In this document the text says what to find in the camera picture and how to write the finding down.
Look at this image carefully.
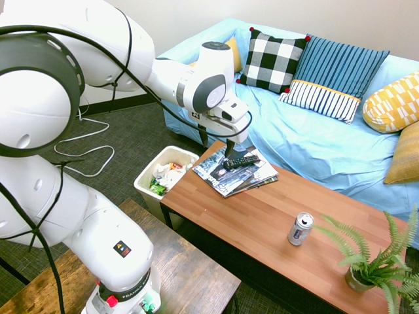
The crumpled white paper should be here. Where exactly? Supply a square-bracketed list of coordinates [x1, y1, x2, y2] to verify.
[153, 162, 187, 190]

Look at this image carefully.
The white floor cable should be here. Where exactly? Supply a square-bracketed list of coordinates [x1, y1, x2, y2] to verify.
[53, 107, 116, 178]

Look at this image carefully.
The mustard yellow pillow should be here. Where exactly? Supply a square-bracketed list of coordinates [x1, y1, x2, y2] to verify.
[188, 35, 244, 73]
[383, 121, 419, 185]

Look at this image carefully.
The potted green fern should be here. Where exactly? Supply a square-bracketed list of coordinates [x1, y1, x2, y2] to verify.
[312, 202, 419, 314]

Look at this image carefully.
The black TV remote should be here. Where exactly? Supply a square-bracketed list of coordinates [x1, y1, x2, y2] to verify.
[223, 154, 262, 170]

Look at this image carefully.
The white plastic trash bin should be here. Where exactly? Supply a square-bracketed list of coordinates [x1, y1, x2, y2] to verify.
[133, 145, 201, 232]

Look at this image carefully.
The black white checkered pillow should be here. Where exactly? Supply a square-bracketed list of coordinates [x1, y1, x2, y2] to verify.
[235, 27, 311, 95]

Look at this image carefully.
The green snack wrapper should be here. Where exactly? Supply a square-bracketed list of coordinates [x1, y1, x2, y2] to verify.
[149, 178, 168, 197]

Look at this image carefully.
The blue striped pillow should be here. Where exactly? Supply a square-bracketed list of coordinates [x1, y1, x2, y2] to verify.
[278, 34, 391, 126]

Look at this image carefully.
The white cover magazine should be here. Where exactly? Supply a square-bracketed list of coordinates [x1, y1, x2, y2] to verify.
[228, 150, 280, 197]

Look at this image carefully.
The yellow white patterned pillow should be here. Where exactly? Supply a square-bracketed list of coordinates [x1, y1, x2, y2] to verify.
[362, 71, 419, 134]

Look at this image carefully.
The dark cover business magazine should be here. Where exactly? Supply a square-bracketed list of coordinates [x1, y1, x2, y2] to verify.
[192, 146, 274, 199]

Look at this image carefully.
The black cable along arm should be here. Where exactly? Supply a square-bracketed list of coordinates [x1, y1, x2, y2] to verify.
[0, 6, 253, 314]

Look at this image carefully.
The red wood coffee table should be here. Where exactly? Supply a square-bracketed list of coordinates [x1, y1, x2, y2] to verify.
[159, 140, 410, 314]

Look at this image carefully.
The rustic brown wood table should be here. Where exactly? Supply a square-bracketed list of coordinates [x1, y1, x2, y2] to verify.
[0, 198, 242, 314]

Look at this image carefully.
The silver soda can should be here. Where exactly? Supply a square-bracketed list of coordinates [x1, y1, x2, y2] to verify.
[287, 211, 315, 247]

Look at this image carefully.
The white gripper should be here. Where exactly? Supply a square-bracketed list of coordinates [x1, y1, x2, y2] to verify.
[196, 112, 252, 158]

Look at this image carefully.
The light blue sofa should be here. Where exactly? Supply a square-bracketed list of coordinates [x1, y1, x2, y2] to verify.
[158, 18, 419, 226]

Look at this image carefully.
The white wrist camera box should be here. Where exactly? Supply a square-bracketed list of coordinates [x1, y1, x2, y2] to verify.
[215, 97, 249, 124]

